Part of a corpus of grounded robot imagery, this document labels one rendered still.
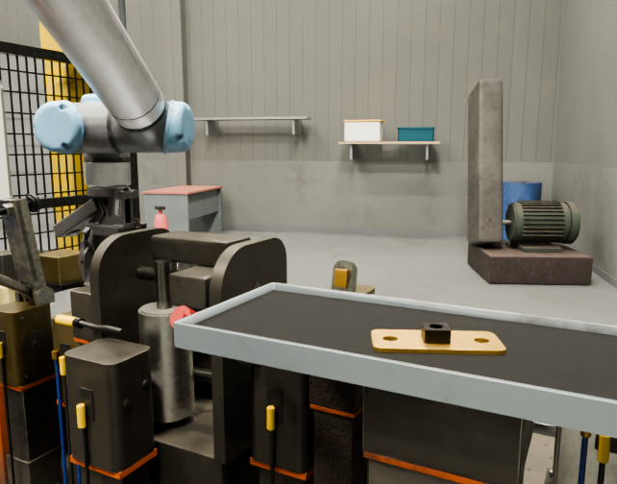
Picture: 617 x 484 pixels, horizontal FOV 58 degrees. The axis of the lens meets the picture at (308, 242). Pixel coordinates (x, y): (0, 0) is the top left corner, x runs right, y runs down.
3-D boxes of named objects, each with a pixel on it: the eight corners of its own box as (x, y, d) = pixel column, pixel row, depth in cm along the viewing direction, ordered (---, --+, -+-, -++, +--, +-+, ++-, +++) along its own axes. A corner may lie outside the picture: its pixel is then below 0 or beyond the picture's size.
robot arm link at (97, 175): (73, 161, 94) (111, 160, 101) (75, 189, 95) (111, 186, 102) (106, 162, 91) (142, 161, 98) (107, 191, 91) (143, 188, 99)
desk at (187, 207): (224, 230, 886) (223, 185, 874) (190, 245, 757) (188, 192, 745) (184, 229, 900) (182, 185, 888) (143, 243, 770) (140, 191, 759)
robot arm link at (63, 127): (98, 97, 78) (134, 104, 89) (24, 98, 79) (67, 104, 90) (102, 155, 79) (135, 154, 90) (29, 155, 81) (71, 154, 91)
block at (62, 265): (98, 401, 132) (87, 251, 126) (69, 416, 125) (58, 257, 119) (74, 395, 135) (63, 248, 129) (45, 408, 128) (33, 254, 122)
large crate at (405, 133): (433, 141, 801) (433, 128, 797) (433, 141, 764) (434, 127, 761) (398, 141, 810) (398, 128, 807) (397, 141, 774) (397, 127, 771)
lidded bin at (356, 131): (383, 141, 818) (383, 121, 813) (382, 141, 775) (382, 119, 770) (347, 141, 829) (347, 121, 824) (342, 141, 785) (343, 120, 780)
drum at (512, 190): (542, 246, 748) (547, 182, 734) (498, 245, 759) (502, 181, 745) (533, 239, 805) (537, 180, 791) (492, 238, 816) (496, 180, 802)
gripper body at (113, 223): (116, 262, 93) (112, 190, 91) (80, 257, 97) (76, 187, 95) (149, 254, 100) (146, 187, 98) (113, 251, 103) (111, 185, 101)
